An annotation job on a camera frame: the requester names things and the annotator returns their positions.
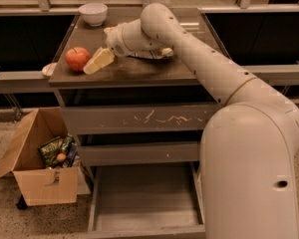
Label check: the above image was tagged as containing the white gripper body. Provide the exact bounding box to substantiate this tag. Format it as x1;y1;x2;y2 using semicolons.
105;24;130;57

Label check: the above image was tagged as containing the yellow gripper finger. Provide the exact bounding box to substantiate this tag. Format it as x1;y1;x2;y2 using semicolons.
84;48;115;75

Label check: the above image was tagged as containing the red apple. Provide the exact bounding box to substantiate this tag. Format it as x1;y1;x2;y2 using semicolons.
65;47;91;72

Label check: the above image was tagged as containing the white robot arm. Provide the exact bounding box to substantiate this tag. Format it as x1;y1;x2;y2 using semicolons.
84;3;299;239

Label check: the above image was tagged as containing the grey drawer cabinet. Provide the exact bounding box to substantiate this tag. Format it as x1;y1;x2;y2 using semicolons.
47;6;230;171

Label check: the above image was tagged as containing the grey top drawer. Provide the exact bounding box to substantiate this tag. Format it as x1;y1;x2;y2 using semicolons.
61;104;219;135

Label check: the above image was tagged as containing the grey middle drawer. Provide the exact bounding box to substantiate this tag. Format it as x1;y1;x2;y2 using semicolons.
79;141;199;166

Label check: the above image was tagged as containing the grey open bottom drawer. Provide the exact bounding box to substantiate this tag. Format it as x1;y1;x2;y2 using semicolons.
82;162;205;239

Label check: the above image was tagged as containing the white ceramic bowl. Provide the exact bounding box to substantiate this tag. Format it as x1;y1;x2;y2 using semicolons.
78;3;108;26

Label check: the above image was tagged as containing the brown yellow chip bag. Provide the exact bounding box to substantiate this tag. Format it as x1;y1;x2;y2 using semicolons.
126;48;174;60

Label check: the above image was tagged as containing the small white round disc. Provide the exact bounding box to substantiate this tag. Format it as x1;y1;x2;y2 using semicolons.
42;63;57;77

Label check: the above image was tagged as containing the green snack bag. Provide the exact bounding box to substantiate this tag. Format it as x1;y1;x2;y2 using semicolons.
38;135;73;167

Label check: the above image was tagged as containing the small orange fruit in box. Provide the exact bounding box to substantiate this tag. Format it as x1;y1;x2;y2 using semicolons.
57;153;67;162

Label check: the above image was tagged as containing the brown cardboard box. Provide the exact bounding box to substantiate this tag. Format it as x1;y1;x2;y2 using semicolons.
0;108;78;206

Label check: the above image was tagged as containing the grey metal rail bench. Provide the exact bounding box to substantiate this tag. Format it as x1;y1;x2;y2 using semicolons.
0;65;299;94

